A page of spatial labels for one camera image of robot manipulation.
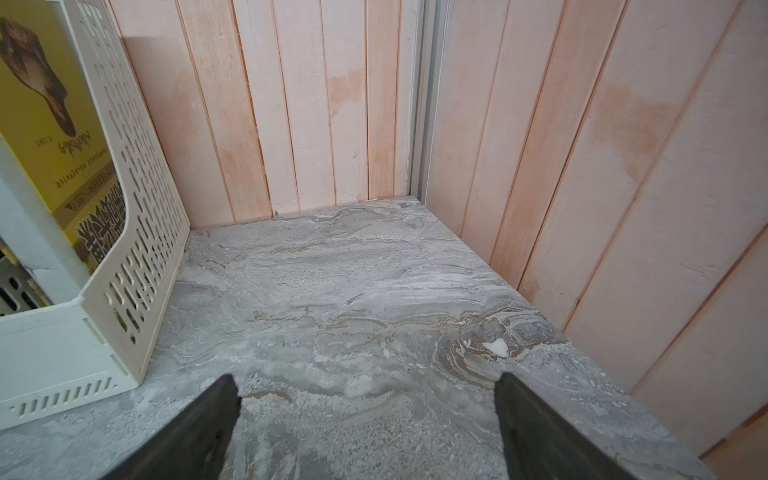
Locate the yellow book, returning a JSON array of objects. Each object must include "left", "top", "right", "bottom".
[{"left": 1, "top": 1, "right": 126, "bottom": 273}]

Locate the white file organizer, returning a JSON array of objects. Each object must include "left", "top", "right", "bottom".
[{"left": 1, "top": 1, "right": 190, "bottom": 429}]

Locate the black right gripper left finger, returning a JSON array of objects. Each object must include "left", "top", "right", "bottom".
[{"left": 104, "top": 374, "right": 241, "bottom": 479}]

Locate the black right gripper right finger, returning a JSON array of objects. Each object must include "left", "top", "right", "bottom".
[{"left": 494, "top": 372, "right": 633, "bottom": 479}]

